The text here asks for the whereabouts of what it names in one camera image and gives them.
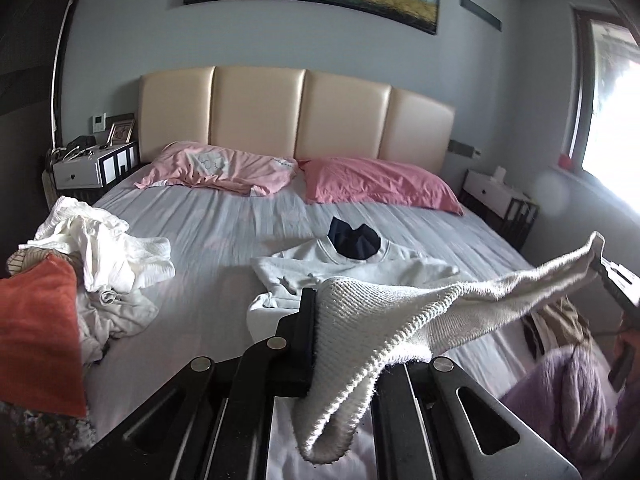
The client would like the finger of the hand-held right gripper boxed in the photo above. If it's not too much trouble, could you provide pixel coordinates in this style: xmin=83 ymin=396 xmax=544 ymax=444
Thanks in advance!
xmin=595 ymin=256 xmax=640 ymax=309

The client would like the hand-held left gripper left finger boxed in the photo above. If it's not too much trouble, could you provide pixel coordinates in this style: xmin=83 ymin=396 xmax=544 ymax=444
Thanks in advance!
xmin=65 ymin=287 xmax=317 ymax=480

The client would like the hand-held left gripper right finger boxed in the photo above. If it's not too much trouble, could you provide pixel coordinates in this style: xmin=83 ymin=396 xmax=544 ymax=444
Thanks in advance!
xmin=371 ymin=355 xmax=583 ymax=480

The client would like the white knit garment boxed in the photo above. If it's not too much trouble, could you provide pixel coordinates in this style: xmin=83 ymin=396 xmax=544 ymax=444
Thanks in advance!
xmin=292 ymin=231 xmax=607 ymax=465

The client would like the pile of white clothes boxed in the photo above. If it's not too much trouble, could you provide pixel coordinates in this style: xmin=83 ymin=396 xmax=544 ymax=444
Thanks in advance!
xmin=19 ymin=195 xmax=176 ymax=366

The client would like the purple fuzzy cloth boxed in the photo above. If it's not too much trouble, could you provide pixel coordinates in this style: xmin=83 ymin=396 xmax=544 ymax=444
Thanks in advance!
xmin=500 ymin=345 xmax=626 ymax=476

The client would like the brown striped cloth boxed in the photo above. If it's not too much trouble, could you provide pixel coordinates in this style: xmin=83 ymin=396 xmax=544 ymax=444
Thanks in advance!
xmin=522 ymin=297 xmax=593 ymax=357

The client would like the dark navy cloth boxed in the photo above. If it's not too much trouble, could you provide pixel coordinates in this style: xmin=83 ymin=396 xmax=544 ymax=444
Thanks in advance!
xmin=327 ymin=217 xmax=382 ymax=262

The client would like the bed with pale sheet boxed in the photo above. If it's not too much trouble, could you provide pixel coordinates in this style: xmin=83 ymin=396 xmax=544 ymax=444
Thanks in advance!
xmin=75 ymin=160 xmax=536 ymax=480

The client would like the white and black nightstand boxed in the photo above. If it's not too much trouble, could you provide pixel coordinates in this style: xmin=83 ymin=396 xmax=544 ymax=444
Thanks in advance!
xmin=459 ymin=167 xmax=541 ymax=253
xmin=51 ymin=140 xmax=140 ymax=192

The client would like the window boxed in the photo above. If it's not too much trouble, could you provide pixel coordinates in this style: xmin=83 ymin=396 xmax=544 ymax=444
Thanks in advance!
xmin=570 ymin=5 xmax=640 ymax=221

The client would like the plain pink pillow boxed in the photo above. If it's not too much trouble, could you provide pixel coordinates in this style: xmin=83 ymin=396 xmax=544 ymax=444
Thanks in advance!
xmin=299 ymin=156 xmax=465 ymax=217

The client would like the pink pillow with white print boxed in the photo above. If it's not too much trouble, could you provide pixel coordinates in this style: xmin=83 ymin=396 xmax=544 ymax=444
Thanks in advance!
xmin=134 ymin=141 xmax=300 ymax=197

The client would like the beige padded headboard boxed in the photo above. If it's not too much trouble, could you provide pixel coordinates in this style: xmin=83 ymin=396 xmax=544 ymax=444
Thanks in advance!
xmin=137 ymin=65 xmax=456 ymax=188

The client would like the orange cloth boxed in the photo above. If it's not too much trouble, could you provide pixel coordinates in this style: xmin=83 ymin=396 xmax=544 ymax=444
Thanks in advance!
xmin=0 ymin=252 xmax=88 ymax=418

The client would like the dark patterned cloth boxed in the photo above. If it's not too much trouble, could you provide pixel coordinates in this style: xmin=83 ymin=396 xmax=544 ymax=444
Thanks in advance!
xmin=0 ymin=400 xmax=96 ymax=480

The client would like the curved white lamp pole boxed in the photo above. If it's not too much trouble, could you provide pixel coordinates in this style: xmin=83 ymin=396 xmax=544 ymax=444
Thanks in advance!
xmin=50 ymin=0 xmax=83 ymax=136

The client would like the wall switch panel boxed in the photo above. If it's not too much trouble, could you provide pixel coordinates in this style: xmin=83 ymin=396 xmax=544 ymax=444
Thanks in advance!
xmin=447 ymin=139 xmax=483 ymax=159

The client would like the picture frame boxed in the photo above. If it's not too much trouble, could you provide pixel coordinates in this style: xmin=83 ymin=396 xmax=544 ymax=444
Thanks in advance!
xmin=106 ymin=119 xmax=136 ymax=145

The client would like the black wall light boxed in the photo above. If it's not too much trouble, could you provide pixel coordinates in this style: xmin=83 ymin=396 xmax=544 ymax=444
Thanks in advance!
xmin=460 ymin=0 xmax=502 ymax=31

